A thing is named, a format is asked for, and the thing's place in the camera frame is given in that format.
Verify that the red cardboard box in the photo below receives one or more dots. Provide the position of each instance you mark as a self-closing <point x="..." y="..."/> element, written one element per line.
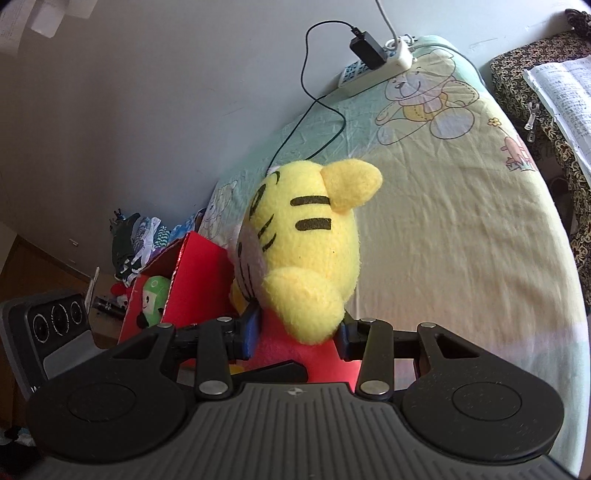
<point x="200" y="275"/>

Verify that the open book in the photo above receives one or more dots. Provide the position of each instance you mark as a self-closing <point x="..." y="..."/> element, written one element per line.
<point x="564" y="90"/>

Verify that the black charger adapter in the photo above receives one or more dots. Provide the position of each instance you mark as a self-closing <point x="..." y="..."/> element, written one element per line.
<point x="367" y="49"/>

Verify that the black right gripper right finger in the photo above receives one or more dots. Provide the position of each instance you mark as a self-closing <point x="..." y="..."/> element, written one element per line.
<point x="376" y="345"/>

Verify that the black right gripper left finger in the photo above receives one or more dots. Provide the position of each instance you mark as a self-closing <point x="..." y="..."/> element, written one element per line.
<point x="216" y="344"/>

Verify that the pile of folded clothes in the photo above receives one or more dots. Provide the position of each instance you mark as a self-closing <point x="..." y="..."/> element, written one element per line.
<point x="137" y="239"/>

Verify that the green smiling plush toy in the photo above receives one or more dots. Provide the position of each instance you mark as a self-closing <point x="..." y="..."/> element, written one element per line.
<point x="154" y="296"/>

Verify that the cartoon bear bed sheet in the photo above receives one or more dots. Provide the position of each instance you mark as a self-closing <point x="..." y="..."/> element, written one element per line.
<point x="463" y="232"/>

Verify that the dark floral blanket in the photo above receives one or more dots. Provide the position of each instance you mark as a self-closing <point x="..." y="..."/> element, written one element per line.
<point x="517" y="98"/>

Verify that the yellow tiger plush toy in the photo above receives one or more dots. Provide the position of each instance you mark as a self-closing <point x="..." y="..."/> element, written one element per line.
<point x="298" y="256"/>

